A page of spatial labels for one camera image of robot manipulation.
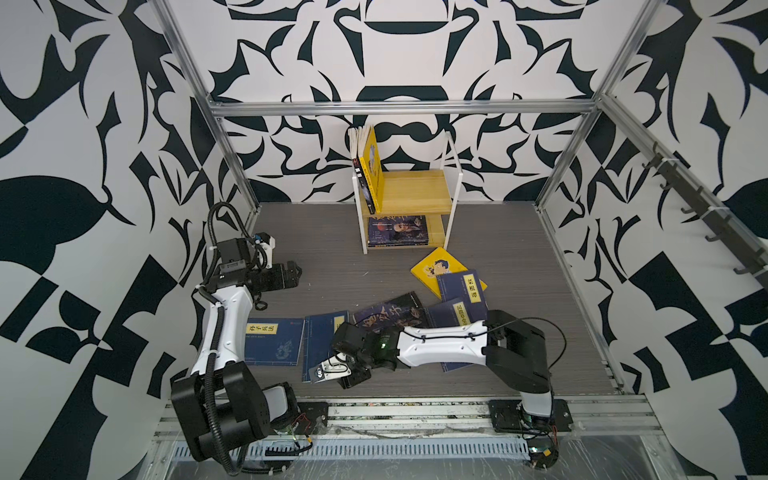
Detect blue book yellow label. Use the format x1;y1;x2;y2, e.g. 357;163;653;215
436;269;488;322
302;311;350;383
427;298;488;336

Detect purple portrait book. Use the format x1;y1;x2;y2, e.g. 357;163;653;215
367;215;429;248
352;291;428;332

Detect large yellow book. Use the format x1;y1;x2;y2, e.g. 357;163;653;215
358;125;384;214

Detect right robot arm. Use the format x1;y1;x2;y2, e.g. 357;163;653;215
310;310;554;429

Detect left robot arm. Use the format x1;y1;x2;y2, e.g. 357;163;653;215
171;201;302;477

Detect blue book far left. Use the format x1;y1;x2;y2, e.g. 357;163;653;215
244;318;305;367

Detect small yellow cartoon book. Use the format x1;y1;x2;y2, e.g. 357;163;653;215
410;247;469;300

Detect black standing book on shelf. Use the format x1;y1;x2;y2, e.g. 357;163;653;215
347;127;376;215

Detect wooden white-framed bookshelf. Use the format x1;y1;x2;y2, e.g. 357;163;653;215
352;131;464;253

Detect small green-lit electronics box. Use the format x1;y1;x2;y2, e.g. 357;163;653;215
526;436;559;471

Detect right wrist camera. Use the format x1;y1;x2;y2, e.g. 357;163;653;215
309;354;352;384

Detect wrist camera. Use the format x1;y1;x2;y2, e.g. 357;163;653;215
309;354;352;384
253;232;276;270

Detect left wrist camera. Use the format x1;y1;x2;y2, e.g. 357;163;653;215
253;232;276;270

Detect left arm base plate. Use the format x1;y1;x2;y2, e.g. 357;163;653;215
271;401;329;435

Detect black cable left base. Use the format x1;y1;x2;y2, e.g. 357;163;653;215
239;435;314;476

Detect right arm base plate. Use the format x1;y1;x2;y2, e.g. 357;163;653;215
488;394;573;435

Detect aluminium front rail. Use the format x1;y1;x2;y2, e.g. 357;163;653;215
143;393;679;463

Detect wall hook rail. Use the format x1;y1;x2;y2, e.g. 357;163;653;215
643;141;767;290

